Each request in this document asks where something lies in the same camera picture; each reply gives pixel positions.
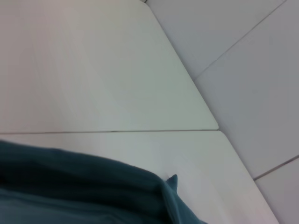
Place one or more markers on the teal blue shirt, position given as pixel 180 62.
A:
pixel 81 186

